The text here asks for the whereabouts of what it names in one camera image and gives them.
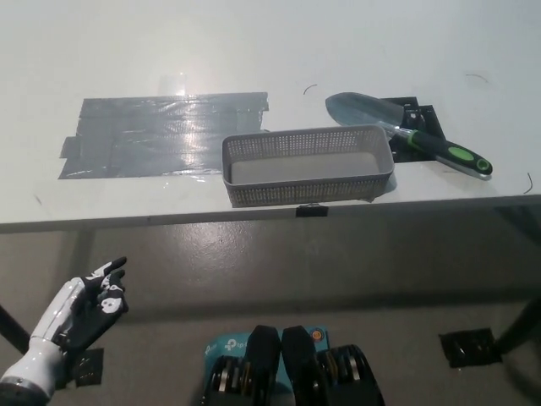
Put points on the grey duct tape patch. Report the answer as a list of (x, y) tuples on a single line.
[(148, 127)]

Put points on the small black tape strip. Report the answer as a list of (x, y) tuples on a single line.
[(312, 211)]

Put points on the large black floor tape square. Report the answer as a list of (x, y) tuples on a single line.
[(465, 347)]

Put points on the teal tp-link box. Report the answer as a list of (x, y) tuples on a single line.
[(228, 344)]

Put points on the black slanted table leg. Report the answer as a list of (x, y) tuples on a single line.
[(12, 330), (522, 325)]

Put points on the black tape patch on desk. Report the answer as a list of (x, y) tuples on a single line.
[(427, 123)]

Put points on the small black floor tape square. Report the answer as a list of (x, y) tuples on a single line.
[(91, 369)]

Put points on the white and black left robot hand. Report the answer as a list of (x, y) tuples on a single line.
[(82, 313)]

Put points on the grey perforated plastic basket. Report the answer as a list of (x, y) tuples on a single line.
[(296, 191)]

